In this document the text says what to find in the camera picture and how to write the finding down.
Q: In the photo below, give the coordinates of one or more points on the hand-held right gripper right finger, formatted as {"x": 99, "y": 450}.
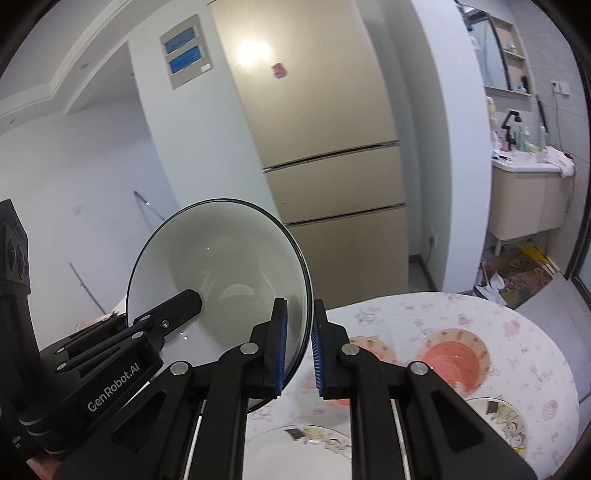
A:
{"x": 317, "y": 364}

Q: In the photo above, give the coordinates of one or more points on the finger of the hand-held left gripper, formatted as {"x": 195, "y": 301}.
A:
{"x": 182, "y": 304}
{"x": 99, "y": 330}

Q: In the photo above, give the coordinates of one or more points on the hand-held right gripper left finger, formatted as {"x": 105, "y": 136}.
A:
{"x": 280, "y": 350}

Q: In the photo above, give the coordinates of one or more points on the plain white bowl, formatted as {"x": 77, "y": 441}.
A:
{"x": 221, "y": 258}

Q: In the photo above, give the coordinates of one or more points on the cartoon print white bowl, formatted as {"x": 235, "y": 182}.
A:
{"x": 295, "y": 454}
{"x": 498, "y": 424}

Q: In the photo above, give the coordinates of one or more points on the thin metal pole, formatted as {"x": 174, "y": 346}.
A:
{"x": 86, "y": 288}
{"x": 142, "y": 207}

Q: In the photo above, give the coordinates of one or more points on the white crumpled paper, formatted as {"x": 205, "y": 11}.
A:
{"x": 490, "y": 285}

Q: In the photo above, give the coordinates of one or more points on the pink printed white tablecloth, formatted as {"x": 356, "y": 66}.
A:
{"x": 508, "y": 332}

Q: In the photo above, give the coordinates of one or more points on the printed floor mat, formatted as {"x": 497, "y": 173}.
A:
{"x": 521, "y": 272}

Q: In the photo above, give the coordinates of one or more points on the beige refrigerator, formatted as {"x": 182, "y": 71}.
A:
{"x": 314, "y": 115}

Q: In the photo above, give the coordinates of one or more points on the beige vanity cabinet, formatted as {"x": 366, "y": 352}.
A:
{"x": 517, "y": 203}

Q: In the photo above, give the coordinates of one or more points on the cream plush figure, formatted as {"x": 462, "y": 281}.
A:
{"x": 492, "y": 117}

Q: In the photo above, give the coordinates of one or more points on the black faucet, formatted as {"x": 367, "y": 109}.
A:
{"x": 508, "y": 121}

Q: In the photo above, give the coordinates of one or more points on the pink towel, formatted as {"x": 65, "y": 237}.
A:
{"x": 561, "y": 161}

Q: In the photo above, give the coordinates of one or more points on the black framed bathroom mirror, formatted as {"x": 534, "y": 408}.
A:
{"x": 485, "y": 55}

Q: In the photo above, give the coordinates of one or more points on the grey wall panel blue labels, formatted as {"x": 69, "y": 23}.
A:
{"x": 178, "y": 81}

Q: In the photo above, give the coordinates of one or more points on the beige wall shelf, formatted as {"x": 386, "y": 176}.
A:
{"x": 515, "y": 55}

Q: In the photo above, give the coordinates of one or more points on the white wall socket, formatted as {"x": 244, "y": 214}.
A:
{"x": 558, "y": 86}

